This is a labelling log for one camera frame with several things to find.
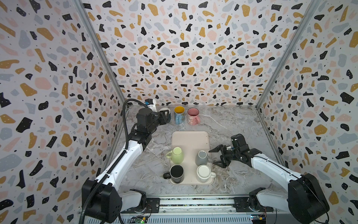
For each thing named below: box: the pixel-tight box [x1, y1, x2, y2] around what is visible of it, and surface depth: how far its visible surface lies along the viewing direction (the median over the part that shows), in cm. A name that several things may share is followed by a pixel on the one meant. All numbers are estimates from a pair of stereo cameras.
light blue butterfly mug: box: [173, 105, 186, 125], surface depth 106 cm
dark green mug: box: [158, 107, 172, 126], surface depth 70 cm
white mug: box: [196, 164, 217, 183], surface depth 80 cm
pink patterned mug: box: [187, 107, 201, 126], surface depth 105 cm
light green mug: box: [165, 146, 185, 165], surface depth 86 cm
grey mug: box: [195, 149, 208, 167], surface depth 84 cm
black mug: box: [163, 164, 185, 184], surface depth 78 cm
